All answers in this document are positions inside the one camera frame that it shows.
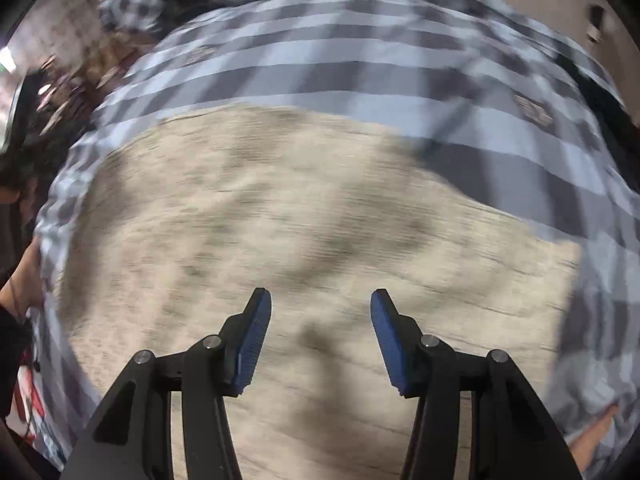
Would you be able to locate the red packet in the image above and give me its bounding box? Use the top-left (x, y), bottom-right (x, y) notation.
top-left (15, 375), bottom-right (51, 441)

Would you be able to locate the person's left forearm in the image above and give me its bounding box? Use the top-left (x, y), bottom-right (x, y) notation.
top-left (0, 240), bottom-right (51, 401)

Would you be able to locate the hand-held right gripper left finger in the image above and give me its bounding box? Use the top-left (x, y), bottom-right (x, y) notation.
top-left (60, 287), bottom-right (273, 480)

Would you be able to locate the blue checked blanket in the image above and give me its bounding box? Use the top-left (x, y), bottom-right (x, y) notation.
top-left (30, 0), bottom-right (640, 480)

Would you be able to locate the white and black wall device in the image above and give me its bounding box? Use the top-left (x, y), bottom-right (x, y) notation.
top-left (585, 4), bottom-right (606, 43)

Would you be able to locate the cream plaid button shirt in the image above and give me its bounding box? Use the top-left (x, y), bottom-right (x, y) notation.
top-left (52, 102), bottom-right (583, 480)

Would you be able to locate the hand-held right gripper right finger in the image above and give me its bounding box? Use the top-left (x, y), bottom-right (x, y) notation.
top-left (370, 288), bottom-right (583, 480)

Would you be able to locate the black garment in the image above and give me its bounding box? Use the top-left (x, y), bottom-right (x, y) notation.
top-left (575, 65), bottom-right (631, 126)

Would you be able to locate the dark wooden desk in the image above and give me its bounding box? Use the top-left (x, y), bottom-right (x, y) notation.
top-left (15, 35), bottom-right (121, 136)

